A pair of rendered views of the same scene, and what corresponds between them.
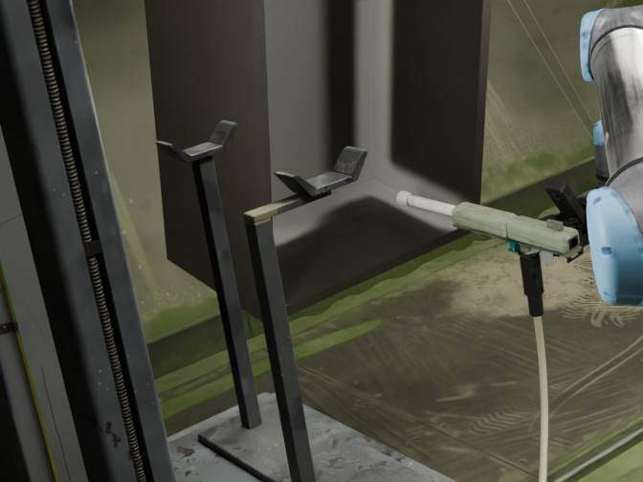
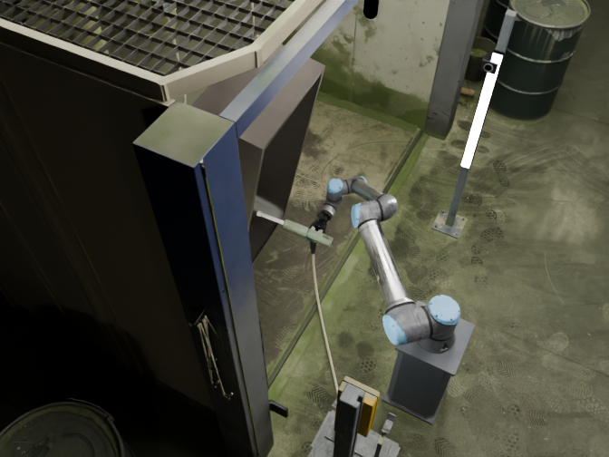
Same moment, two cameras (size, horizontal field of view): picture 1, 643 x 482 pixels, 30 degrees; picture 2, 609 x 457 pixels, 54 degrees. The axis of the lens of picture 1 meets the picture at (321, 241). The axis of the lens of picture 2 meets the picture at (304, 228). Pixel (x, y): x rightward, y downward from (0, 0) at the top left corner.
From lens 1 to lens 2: 203 cm
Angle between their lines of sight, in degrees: 38
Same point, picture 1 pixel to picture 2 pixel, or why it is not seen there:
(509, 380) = (287, 247)
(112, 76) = not seen: hidden behind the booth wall
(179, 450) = (322, 442)
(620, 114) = (382, 272)
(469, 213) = (291, 227)
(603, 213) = (396, 331)
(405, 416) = (257, 273)
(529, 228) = (316, 237)
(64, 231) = not seen: outside the picture
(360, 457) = (371, 439)
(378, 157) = not seen: hidden behind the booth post
